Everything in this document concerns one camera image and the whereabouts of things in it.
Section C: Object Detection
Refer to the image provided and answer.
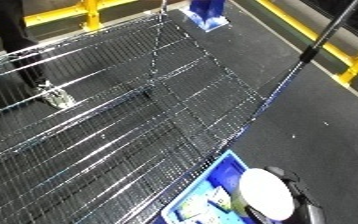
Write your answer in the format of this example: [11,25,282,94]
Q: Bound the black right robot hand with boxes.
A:
[242,165,327,224]

